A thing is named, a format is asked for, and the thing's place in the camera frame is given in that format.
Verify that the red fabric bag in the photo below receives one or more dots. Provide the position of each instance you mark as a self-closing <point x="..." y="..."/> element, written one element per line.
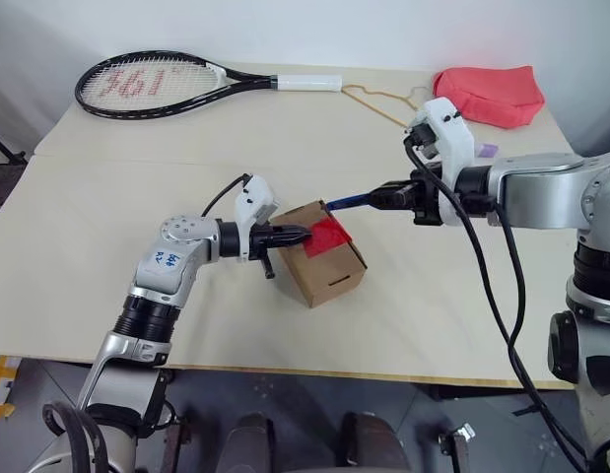
<point x="492" y="96"/>

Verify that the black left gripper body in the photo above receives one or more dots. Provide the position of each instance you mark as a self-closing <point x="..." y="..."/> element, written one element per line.
<point x="265" y="239"/>

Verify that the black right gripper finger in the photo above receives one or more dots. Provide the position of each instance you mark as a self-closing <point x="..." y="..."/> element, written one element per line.
<point x="393" y="202"/>
<point x="398" y="187"/>

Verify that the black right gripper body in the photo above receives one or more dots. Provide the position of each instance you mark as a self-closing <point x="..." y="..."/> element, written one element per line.
<point x="425" y="207"/>

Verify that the rusty metal bracket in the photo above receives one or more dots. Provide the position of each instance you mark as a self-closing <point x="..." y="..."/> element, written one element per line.
<point x="457" y="443"/>
<point x="174" y="443"/>

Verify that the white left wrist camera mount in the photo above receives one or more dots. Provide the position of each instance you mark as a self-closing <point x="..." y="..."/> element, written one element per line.
<point x="252" y="199"/>

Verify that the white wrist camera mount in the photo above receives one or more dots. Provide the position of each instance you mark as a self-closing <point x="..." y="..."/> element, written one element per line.
<point x="252" y="199"/>
<point x="454" y="133"/>

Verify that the wooden clothes hanger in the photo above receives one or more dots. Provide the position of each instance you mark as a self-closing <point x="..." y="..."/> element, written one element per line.
<point x="378" y="98"/>

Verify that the dark rounded shape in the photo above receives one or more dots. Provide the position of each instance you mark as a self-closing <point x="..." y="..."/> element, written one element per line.
<point x="368" y="443"/>
<point x="252" y="443"/>

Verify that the brown cardboard box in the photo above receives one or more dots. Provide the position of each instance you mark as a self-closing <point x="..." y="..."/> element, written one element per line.
<point x="329" y="276"/>

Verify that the black white tennis racket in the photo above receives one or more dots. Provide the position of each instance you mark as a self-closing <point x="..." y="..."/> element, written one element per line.
<point x="309" y="82"/>

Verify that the black metal stand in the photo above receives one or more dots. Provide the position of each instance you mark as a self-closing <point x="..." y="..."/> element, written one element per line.
<point x="6" y="150"/>

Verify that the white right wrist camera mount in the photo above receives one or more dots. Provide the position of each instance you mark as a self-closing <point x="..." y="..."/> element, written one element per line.
<point x="454" y="133"/>

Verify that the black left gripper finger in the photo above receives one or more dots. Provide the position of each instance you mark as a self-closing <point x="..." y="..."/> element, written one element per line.
<point x="297" y="240"/>
<point x="297" y="230"/>

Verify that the black table leg bar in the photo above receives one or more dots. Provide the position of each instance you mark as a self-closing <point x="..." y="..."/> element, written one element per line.
<point x="452" y="392"/>

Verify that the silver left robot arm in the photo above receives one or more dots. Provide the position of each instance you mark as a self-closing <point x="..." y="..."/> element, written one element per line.
<point x="159" y="266"/>

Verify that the white tube with purple cap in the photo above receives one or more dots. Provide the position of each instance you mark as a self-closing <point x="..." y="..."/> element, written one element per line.
<point x="488" y="150"/>

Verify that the yellow white cardboard pieces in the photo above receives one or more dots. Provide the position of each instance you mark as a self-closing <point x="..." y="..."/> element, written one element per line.
<point x="1" y="386"/>

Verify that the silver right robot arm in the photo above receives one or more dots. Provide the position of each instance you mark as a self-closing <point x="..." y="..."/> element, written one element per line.
<point x="541" y="192"/>

